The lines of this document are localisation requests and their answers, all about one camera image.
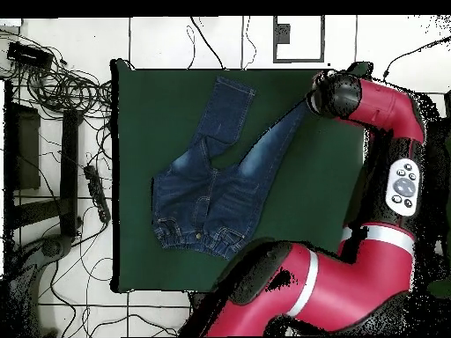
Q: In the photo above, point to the grey square frame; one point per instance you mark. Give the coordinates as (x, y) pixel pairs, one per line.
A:
(299, 60)

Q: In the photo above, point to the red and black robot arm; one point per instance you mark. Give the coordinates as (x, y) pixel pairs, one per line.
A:
(345, 288)

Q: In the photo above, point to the black metal frame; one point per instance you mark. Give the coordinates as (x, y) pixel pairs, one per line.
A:
(69, 158)

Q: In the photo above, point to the black flat device box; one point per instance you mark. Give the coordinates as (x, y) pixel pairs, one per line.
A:
(28, 55)

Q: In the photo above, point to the dark grey stand base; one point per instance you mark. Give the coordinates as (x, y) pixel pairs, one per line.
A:
(56, 246)

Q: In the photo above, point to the dark green table cloth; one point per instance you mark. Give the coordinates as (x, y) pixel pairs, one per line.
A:
(148, 141)

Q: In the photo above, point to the black power strip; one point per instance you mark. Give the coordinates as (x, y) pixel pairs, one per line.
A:
(97, 192)

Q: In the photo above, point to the blue denim jeans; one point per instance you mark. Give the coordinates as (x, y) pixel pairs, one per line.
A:
(197, 211)

